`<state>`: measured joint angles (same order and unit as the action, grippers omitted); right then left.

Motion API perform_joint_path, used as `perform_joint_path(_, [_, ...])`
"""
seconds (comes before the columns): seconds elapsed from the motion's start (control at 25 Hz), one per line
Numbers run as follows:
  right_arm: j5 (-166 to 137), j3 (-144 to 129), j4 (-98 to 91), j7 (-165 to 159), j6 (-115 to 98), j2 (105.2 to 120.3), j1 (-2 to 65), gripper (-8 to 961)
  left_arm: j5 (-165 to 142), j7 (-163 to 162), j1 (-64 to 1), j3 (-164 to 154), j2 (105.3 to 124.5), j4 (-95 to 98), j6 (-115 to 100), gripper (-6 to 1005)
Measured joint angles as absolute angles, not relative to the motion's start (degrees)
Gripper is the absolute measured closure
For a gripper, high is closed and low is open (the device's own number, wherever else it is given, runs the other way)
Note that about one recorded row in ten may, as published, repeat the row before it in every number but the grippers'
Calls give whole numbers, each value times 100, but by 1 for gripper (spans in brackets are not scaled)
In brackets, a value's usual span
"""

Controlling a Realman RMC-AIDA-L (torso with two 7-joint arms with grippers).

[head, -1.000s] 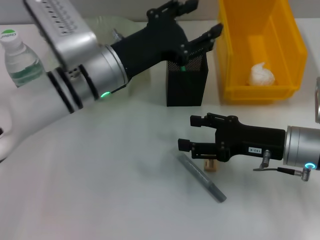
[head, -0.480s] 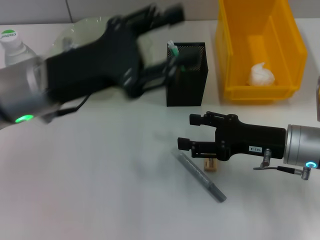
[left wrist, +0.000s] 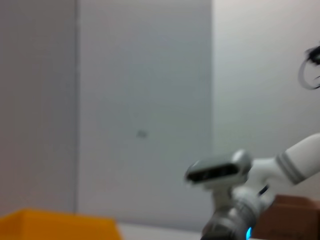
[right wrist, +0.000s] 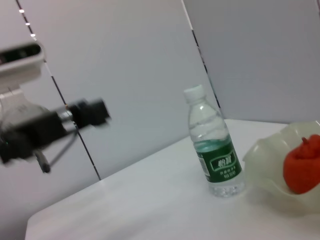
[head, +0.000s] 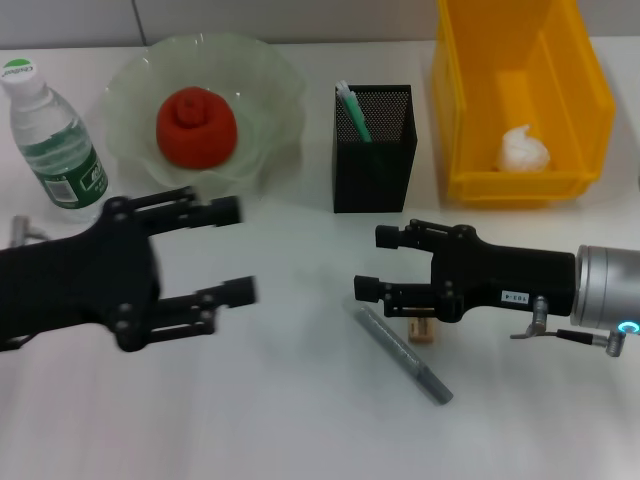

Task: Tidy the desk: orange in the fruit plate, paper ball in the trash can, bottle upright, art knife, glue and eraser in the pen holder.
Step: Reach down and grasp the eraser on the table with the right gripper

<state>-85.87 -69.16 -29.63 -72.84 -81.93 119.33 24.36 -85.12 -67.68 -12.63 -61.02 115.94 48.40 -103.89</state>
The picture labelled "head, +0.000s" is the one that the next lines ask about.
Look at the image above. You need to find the red-orange toy orange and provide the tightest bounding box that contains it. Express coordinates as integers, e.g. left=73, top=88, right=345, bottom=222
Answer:
left=154, top=85, right=240, bottom=172

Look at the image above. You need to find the small beige wooden block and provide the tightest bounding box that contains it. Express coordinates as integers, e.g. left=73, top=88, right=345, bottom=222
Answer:
left=407, top=314, right=435, bottom=345

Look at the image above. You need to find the grey marker pen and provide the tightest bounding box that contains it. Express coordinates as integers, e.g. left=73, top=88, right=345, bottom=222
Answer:
left=342, top=294, right=455, bottom=406

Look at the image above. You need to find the silver right wrist connector plug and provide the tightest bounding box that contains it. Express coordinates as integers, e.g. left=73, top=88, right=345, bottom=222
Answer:
left=524, top=295, right=550, bottom=337

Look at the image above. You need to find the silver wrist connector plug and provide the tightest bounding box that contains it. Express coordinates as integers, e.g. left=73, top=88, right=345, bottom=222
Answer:
left=524, top=295, right=550, bottom=337
left=10, top=215, right=50, bottom=247

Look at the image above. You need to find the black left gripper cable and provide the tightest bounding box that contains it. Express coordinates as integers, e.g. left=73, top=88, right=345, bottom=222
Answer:
left=0, top=330, right=44, bottom=352

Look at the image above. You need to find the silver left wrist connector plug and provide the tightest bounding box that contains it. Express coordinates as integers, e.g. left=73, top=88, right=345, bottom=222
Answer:
left=10, top=215, right=50, bottom=247

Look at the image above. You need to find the yellow plastic bin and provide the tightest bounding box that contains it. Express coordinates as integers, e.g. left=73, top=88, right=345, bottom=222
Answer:
left=432, top=0, right=616, bottom=209

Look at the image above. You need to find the clear water bottle green label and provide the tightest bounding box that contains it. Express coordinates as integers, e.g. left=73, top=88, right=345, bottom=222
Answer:
left=0, top=58, right=111, bottom=225

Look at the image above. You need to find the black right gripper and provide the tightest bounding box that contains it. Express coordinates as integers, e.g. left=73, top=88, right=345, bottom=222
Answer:
left=353, top=218, right=577, bottom=325

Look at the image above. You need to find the mint green utility knife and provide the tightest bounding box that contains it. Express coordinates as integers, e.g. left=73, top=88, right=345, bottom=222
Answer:
left=335, top=79, right=375, bottom=145

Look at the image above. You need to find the black mesh pen holder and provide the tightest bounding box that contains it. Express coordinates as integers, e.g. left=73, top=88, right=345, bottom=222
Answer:
left=332, top=83, right=418, bottom=215

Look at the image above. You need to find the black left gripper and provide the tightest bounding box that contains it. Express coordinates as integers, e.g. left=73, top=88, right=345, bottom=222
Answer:
left=0, top=197, right=162, bottom=355

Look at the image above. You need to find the pale green glass fruit plate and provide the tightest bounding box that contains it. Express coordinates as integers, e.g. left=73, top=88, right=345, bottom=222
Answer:
left=102, top=32, right=307, bottom=199

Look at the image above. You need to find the grey right gripper cable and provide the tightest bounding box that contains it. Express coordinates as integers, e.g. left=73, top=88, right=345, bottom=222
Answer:
left=508, top=327, right=630, bottom=358

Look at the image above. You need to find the white paper ball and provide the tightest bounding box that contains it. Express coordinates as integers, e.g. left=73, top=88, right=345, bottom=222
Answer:
left=492, top=124, right=551, bottom=172

